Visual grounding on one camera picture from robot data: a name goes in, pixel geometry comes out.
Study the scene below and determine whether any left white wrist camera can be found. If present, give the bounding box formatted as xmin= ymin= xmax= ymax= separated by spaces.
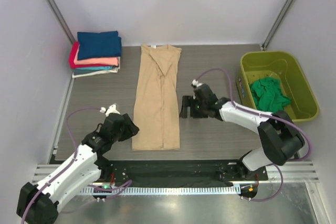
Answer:
xmin=100 ymin=103 xmax=120 ymax=117

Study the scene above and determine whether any crimson folded shirt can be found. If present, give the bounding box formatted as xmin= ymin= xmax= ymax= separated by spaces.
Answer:
xmin=68 ymin=41 xmax=79 ymax=69

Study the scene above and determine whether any green t shirt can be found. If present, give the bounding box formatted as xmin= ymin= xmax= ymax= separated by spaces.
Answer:
xmin=249 ymin=77 xmax=291 ymax=113

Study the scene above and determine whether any navy blue folded shirt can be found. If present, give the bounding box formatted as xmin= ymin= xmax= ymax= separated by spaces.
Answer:
xmin=77 ymin=31 xmax=122 ymax=60

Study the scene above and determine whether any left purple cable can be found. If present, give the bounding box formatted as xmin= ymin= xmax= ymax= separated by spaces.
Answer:
xmin=19 ymin=106 xmax=106 ymax=224

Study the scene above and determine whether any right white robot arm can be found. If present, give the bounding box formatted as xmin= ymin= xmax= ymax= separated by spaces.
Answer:
xmin=180 ymin=83 xmax=305 ymax=180

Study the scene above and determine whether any aluminium frame post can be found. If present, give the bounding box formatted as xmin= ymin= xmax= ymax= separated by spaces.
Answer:
xmin=260 ymin=0 xmax=295 ymax=51
xmin=46 ymin=0 xmax=75 ymax=43

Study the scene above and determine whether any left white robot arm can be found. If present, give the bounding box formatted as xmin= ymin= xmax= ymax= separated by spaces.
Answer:
xmin=16 ymin=113 xmax=139 ymax=223

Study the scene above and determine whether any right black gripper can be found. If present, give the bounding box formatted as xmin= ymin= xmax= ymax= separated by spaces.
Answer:
xmin=180 ymin=94 xmax=209 ymax=118

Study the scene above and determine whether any beige t shirt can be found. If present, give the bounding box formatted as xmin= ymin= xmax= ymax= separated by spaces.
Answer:
xmin=132 ymin=45 xmax=182 ymax=151

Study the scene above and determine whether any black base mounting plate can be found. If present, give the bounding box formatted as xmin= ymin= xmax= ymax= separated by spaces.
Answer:
xmin=98 ymin=159 xmax=268 ymax=188

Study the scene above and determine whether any white slotted cable duct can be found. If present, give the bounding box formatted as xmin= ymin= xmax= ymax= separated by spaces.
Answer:
xmin=78 ymin=184 xmax=241 ymax=197

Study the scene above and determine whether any aluminium extrusion rail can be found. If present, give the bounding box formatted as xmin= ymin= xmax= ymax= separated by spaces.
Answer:
xmin=32 ymin=161 xmax=319 ymax=184

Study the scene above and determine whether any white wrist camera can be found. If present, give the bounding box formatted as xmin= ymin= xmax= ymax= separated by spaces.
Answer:
xmin=191 ymin=79 xmax=203 ymax=89
xmin=100 ymin=103 xmax=120 ymax=117

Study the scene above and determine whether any olive green plastic bin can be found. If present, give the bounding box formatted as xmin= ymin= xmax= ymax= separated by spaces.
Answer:
xmin=236 ymin=51 xmax=319 ymax=123

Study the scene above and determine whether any left aluminium frame post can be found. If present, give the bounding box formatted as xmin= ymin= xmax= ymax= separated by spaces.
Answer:
xmin=46 ymin=0 xmax=75 ymax=43

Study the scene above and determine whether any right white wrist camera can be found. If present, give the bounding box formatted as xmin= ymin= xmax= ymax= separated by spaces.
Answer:
xmin=191 ymin=79 xmax=203 ymax=89

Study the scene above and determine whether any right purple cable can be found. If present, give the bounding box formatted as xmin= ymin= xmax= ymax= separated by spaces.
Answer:
xmin=196 ymin=68 xmax=312 ymax=204

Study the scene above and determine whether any salmon pink folded shirt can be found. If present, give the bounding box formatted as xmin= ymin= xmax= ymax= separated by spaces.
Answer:
xmin=74 ymin=52 xmax=119 ymax=66

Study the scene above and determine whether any purple cable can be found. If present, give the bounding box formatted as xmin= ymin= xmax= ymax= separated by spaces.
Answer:
xmin=19 ymin=106 xmax=106 ymax=224
xmin=196 ymin=68 xmax=312 ymax=204

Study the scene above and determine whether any teal folded shirt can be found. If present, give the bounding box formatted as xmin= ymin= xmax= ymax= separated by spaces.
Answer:
xmin=72 ymin=66 xmax=112 ymax=76

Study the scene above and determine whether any right aluminium frame post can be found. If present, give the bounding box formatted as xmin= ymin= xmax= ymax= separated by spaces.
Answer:
xmin=260 ymin=0 xmax=295 ymax=51

